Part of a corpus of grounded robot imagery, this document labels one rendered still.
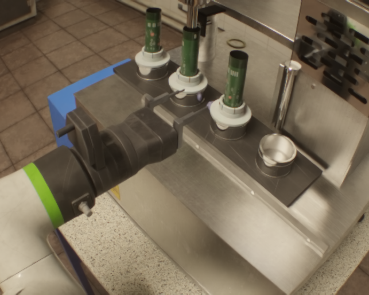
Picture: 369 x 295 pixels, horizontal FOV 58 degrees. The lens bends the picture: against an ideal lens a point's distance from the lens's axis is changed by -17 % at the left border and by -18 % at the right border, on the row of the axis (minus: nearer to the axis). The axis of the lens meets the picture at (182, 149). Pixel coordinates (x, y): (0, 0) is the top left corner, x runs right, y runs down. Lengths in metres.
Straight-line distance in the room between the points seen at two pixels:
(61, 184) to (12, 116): 2.08
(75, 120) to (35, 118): 1.98
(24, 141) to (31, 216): 1.85
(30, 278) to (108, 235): 0.48
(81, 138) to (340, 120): 0.38
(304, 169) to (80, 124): 0.39
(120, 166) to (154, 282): 0.39
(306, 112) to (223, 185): 0.18
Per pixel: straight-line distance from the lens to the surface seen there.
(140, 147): 0.51
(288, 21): 0.72
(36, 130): 2.34
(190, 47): 0.68
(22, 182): 0.46
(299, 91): 0.63
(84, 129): 0.44
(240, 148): 0.67
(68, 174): 0.46
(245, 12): 0.71
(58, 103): 1.50
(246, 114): 0.67
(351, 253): 0.97
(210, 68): 0.87
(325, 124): 0.62
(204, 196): 0.61
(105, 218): 0.92
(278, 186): 0.63
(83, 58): 2.90
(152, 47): 0.77
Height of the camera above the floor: 1.50
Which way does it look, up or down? 46 degrees down
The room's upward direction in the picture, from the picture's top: 4 degrees clockwise
